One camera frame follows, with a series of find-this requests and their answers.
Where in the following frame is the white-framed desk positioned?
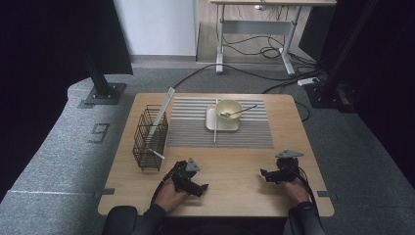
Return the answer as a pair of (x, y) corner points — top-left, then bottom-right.
(208, 0), (338, 76)

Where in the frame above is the grey striped placemat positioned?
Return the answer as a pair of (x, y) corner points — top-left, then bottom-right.
(164, 96), (275, 150)

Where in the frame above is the black curtain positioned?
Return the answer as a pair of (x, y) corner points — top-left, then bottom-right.
(298, 0), (415, 187)
(0, 0), (134, 200)

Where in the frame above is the left hand-held gripper cable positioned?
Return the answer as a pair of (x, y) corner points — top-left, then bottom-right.
(150, 162), (180, 208)

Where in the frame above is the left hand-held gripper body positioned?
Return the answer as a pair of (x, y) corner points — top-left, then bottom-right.
(170, 157), (202, 196)

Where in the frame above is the hand-held gripper cable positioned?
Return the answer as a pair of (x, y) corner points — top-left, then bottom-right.
(150, 162), (180, 208)
(287, 164), (321, 214)

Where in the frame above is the person's left hand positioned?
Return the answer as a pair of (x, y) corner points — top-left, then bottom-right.
(153, 178), (190, 213)

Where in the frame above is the cream bowl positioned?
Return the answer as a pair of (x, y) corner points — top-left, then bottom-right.
(214, 98), (245, 124)

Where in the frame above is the black wire basket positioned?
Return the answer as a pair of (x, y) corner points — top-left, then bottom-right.
(131, 104), (170, 172)

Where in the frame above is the person's right hand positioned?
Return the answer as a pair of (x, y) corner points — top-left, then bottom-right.
(281, 177), (311, 208)

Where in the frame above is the white power strip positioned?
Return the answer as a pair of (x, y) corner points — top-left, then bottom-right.
(296, 76), (322, 88)

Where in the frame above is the tangle of black cables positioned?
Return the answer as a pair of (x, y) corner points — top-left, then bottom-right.
(221, 6), (326, 68)

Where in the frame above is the long white flat bar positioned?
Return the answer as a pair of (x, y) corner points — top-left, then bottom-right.
(145, 86), (176, 145)

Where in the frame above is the long black floor cable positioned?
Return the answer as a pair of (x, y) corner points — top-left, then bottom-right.
(171, 63), (326, 90)

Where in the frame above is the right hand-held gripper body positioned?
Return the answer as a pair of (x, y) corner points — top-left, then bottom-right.
(271, 149), (305, 184)

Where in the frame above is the thin black looped cable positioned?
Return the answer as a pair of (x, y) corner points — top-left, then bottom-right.
(294, 100), (311, 122)

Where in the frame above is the cream square plate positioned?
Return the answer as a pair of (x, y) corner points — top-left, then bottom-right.
(205, 105), (242, 133)

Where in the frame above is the metal spoon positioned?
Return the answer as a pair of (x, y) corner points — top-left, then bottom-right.
(218, 104), (258, 118)

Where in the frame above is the grey tape floor marking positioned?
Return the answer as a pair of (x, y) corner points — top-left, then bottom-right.
(87, 122), (111, 145)

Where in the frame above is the grey tape piece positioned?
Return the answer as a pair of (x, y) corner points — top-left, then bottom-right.
(316, 190), (338, 201)
(93, 187), (116, 199)

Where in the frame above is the black metal stand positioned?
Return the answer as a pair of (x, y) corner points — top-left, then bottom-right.
(305, 0), (381, 115)
(81, 48), (128, 107)

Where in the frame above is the right hand-held gripper cable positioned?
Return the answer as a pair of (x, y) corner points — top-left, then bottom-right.
(287, 164), (321, 214)

